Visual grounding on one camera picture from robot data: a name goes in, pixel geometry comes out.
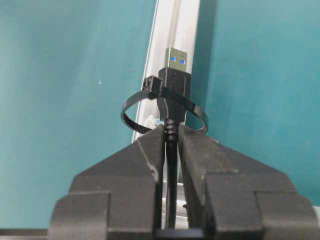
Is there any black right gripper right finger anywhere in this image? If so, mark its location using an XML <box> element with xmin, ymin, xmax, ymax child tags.
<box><xmin>178</xmin><ymin>126</ymin><xmax>319</xmax><ymax>240</ymax></box>

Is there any black zip tie loop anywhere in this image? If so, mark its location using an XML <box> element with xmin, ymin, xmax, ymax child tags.
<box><xmin>121</xmin><ymin>75</ymin><xmax>208</xmax><ymax>134</ymax></box>

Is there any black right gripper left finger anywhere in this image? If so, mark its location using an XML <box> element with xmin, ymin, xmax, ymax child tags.
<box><xmin>48</xmin><ymin>125</ymin><xmax>165</xmax><ymax>240</ymax></box>

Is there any black USB cable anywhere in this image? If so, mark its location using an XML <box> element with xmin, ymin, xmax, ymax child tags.
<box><xmin>158</xmin><ymin>46</ymin><xmax>192</xmax><ymax>230</ymax></box>

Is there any aluminium extrusion frame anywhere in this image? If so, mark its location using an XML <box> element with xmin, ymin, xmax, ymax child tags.
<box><xmin>0</xmin><ymin>0</ymin><xmax>206</xmax><ymax>233</ymax></box>

